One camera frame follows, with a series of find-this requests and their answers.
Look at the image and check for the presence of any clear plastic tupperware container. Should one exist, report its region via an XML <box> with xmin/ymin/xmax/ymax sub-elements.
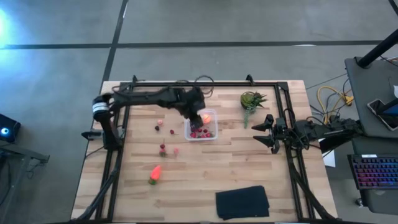
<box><xmin>183</xmin><ymin>108</ymin><xmax>218</xmax><ymax>141</ymax></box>

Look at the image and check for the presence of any orange toy carrot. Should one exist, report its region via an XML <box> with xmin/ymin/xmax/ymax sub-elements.
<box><xmin>148</xmin><ymin>164</ymin><xmax>162</xmax><ymax>186</ymax></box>

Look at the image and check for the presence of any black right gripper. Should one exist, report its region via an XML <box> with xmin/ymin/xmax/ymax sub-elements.
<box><xmin>251</xmin><ymin>114</ymin><xmax>292</xmax><ymax>154</ymax></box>

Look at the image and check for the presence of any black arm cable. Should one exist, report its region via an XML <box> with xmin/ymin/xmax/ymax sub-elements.
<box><xmin>282</xmin><ymin>108</ymin><xmax>315</xmax><ymax>150</ymax></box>
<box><xmin>174</xmin><ymin>74</ymin><xmax>215</xmax><ymax>99</ymax></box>

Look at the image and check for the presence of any grey metal stand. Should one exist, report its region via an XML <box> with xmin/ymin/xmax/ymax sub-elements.
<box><xmin>0</xmin><ymin>139</ymin><xmax>50</xmax><ymax>224</ymax></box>

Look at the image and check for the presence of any potted succulent plant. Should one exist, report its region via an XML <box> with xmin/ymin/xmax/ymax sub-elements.
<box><xmin>239</xmin><ymin>90</ymin><xmax>269</xmax><ymax>129</ymax></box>

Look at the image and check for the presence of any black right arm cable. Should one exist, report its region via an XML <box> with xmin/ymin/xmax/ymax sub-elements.
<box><xmin>282</xmin><ymin>108</ymin><xmax>315</xmax><ymax>150</ymax></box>

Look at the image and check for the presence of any yellow cable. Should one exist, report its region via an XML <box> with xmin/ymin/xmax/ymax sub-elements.
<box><xmin>316</xmin><ymin>86</ymin><xmax>355</xmax><ymax>125</ymax></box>

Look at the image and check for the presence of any black aluminium table frame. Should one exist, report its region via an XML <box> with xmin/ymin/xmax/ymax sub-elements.
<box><xmin>70</xmin><ymin>74</ymin><xmax>340</xmax><ymax>223</ymax></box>

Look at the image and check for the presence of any black stand leg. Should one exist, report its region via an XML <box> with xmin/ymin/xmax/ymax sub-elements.
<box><xmin>320</xmin><ymin>136</ymin><xmax>355</xmax><ymax>154</ymax></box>

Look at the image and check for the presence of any backlit computer keyboard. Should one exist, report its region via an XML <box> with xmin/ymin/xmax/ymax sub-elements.
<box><xmin>347</xmin><ymin>154</ymin><xmax>398</xmax><ymax>190</ymax></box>

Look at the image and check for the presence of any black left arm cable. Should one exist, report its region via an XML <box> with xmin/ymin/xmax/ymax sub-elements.
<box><xmin>174</xmin><ymin>74</ymin><xmax>215</xmax><ymax>99</ymax></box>

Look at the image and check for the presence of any black smartphone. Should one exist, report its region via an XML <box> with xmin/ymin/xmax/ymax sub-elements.
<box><xmin>366</xmin><ymin>98</ymin><xmax>398</xmax><ymax>131</ymax></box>

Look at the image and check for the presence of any dark folded cloth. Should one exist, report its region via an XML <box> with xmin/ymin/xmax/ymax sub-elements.
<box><xmin>215</xmin><ymin>185</ymin><xmax>271</xmax><ymax>221</ymax></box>

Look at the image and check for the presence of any white paper sheet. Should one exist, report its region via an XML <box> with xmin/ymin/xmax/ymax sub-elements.
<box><xmin>320</xmin><ymin>138</ymin><xmax>336</xmax><ymax>168</ymax></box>

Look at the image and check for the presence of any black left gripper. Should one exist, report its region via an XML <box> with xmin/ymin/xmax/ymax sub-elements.
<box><xmin>183</xmin><ymin>86</ymin><xmax>206</xmax><ymax>132</ymax></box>

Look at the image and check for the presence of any grey desk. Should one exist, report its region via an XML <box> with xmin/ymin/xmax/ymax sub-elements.
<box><xmin>344</xmin><ymin>57</ymin><xmax>398</xmax><ymax>215</ymax></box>

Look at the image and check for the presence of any black stand pole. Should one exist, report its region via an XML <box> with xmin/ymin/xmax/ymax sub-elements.
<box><xmin>356</xmin><ymin>29</ymin><xmax>398</xmax><ymax>69</ymax></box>

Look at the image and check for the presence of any black speaker one blue light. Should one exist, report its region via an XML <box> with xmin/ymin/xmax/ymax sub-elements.
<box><xmin>0</xmin><ymin>113</ymin><xmax>22</xmax><ymax>144</ymax></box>

